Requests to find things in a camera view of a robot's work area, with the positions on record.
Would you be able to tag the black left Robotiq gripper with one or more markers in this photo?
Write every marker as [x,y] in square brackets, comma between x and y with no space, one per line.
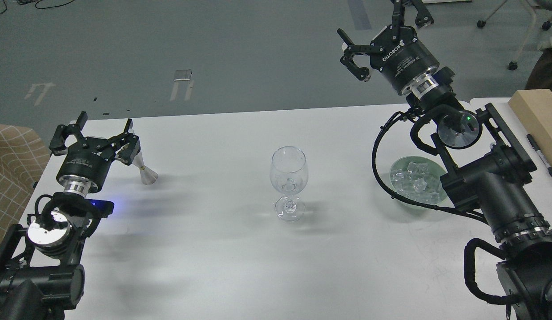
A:
[84,169]

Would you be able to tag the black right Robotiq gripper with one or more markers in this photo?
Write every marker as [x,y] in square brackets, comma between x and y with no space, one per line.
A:
[404,55]

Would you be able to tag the steel double jigger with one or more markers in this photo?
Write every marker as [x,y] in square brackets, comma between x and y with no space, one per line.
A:
[147,175]

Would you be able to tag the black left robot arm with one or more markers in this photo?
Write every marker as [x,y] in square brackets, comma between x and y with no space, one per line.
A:
[41,274]

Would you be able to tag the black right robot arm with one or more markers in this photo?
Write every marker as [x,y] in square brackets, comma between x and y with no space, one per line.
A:
[487,167]

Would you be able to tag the green bowl of ice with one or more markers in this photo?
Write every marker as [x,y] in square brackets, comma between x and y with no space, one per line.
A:
[418,179]

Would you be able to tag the clear wine glass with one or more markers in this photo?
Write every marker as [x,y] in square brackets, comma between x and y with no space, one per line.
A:
[289,176]

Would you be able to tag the beige checked cloth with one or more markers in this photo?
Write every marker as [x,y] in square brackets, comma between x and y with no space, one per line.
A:
[23,159]

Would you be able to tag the office chair base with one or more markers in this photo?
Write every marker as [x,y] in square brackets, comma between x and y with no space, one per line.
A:
[523,29]

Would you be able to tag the black marker pen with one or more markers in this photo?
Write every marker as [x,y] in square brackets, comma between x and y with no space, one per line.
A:
[534,145]

